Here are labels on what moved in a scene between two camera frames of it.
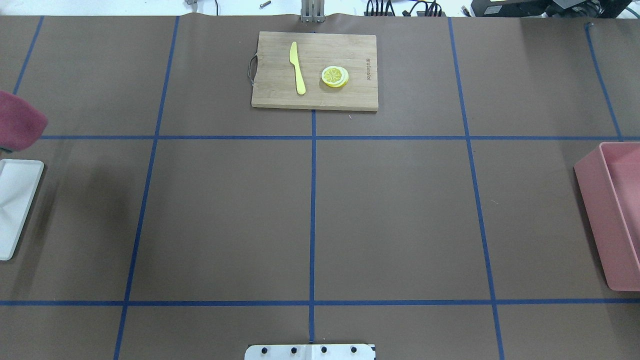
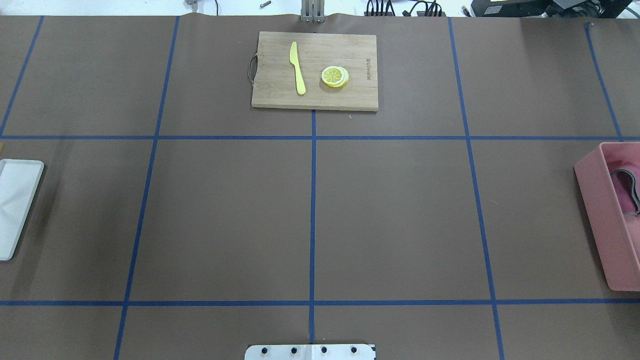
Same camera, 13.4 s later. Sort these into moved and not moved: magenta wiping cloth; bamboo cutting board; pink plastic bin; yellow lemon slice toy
Moved: magenta wiping cloth
Not moved: yellow lemon slice toy; pink plastic bin; bamboo cutting board
